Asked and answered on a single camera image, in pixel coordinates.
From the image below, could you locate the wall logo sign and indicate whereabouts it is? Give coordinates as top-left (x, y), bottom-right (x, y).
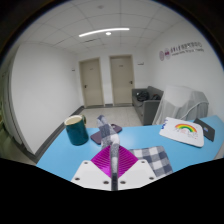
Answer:
top-left (158, 41), bottom-right (205, 62)

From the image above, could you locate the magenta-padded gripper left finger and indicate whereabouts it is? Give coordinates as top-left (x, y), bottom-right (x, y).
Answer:
top-left (70, 144), bottom-right (113, 192)

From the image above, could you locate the long ceiling light strip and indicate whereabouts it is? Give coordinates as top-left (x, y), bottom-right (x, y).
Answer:
top-left (78, 27), bottom-right (131, 38)

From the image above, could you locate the purple smartphone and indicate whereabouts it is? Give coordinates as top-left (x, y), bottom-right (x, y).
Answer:
top-left (90, 123), bottom-right (123, 145)

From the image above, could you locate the white rainbow print mouse pad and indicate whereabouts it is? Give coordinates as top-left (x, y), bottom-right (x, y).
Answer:
top-left (158, 116), bottom-right (205, 148)

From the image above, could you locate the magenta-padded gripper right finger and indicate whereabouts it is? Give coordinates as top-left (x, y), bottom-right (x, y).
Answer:
top-left (118, 144), bottom-right (158, 192)

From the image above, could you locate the grey white checkered towel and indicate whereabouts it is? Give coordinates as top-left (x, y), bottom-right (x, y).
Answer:
top-left (96, 114), bottom-right (174, 192)

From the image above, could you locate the beige door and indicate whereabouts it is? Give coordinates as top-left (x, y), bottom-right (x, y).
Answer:
top-left (79, 57), bottom-right (105, 108)
top-left (109, 54), bottom-right (136, 107)

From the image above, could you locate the dark green mug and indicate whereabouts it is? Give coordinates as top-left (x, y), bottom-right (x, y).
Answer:
top-left (63, 114), bottom-right (90, 147)

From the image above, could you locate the black bag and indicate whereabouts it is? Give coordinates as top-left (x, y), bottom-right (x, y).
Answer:
top-left (136, 90), bottom-right (150, 103)

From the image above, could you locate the dark grey tablet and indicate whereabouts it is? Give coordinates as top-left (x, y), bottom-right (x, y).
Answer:
top-left (193, 117), bottom-right (216, 142)

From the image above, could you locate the white cloth covered furniture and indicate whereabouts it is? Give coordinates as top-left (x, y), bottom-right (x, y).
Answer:
top-left (152, 84), bottom-right (210, 126)

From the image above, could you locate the grey sofa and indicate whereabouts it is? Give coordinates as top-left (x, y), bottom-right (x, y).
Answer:
top-left (131, 85), bottom-right (165, 126)

